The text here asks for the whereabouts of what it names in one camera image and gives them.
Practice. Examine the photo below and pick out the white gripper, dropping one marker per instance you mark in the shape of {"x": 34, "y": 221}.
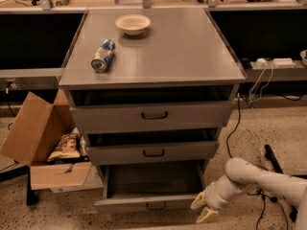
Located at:
{"x": 213, "y": 195}

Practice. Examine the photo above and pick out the grey bottom drawer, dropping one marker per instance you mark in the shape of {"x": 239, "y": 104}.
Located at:
{"x": 151, "y": 187}

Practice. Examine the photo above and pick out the grey drawer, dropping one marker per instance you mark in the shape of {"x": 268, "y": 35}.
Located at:
{"x": 150, "y": 153}
{"x": 151, "y": 116}
{"x": 151, "y": 187}

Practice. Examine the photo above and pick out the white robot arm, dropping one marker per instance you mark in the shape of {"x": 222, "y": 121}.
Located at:
{"x": 239, "y": 177}

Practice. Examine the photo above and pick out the grey middle drawer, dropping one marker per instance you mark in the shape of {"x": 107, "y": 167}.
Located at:
{"x": 150, "y": 153}

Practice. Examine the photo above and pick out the grey top drawer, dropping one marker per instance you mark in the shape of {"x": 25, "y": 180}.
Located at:
{"x": 151, "y": 116}

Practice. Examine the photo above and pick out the grey drawer cabinet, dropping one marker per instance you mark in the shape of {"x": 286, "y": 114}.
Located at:
{"x": 180, "y": 58}

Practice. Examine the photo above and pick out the black metal floor bar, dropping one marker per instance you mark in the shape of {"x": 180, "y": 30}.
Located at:
{"x": 273, "y": 158}

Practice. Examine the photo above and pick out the snack chip bag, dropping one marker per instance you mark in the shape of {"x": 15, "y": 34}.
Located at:
{"x": 66, "y": 148}

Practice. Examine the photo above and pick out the white power strip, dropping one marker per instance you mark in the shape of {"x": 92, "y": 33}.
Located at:
{"x": 275, "y": 63}

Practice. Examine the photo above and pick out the black stand foot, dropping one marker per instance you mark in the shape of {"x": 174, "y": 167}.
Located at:
{"x": 31, "y": 198}

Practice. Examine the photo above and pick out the brown cardboard box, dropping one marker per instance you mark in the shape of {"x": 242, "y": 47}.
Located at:
{"x": 35, "y": 132}

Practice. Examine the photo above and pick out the blue and white can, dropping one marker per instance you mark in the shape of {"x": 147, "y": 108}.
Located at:
{"x": 103, "y": 56}

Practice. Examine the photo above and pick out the beige bowl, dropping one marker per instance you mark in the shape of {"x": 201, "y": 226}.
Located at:
{"x": 133, "y": 24}

